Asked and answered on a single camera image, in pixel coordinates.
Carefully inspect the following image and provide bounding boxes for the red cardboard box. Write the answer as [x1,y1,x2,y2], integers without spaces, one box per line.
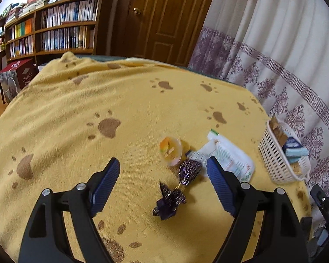
[0,58,39,105]

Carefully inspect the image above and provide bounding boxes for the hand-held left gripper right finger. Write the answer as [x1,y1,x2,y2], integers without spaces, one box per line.
[206,156,309,263]

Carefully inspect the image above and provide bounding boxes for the white packet with green print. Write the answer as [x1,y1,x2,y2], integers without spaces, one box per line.
[207,129,256,183]

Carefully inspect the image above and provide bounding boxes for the yellow paw print blanket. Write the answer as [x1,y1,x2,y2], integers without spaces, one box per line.
[0,52,311,263]

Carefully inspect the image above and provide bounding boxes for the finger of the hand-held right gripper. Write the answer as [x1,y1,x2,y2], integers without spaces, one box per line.
[310,185,329,231]

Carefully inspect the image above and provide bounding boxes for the purple candy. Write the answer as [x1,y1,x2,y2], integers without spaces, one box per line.
[153,181,187,221]
[178,159,203,187]

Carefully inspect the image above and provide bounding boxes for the brown wooden door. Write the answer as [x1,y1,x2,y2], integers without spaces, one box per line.
[114,0,220,67]

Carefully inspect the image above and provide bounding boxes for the orange jelly cup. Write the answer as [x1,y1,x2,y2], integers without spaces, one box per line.
[158,136,184,167]

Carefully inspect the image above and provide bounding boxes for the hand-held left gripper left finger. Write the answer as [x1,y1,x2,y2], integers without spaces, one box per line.
[19,157,120,263]

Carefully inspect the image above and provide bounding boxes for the white perforated plastic basket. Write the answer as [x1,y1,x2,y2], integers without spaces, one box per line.
[258,115,311,185]

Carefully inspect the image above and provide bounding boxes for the yellow brown snack packet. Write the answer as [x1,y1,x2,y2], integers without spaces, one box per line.
[269,115,289,146]
[290,162,303,176]

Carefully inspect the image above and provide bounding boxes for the white curtain with purple pattern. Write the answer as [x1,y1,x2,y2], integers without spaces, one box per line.
[188,0,329,206]

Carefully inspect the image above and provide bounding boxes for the white dotted packet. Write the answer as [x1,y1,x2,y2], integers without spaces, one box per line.
[187,146,217,167]

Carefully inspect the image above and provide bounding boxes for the wooden bookshelf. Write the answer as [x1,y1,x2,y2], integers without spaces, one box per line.
[0,0,113,66]

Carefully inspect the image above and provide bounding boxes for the dark blue snack packet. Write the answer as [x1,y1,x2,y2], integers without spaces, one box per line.
[282,137,302,151]

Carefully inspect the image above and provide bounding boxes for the rows of upright books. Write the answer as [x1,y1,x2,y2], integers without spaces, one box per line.
[7,0,99,58]

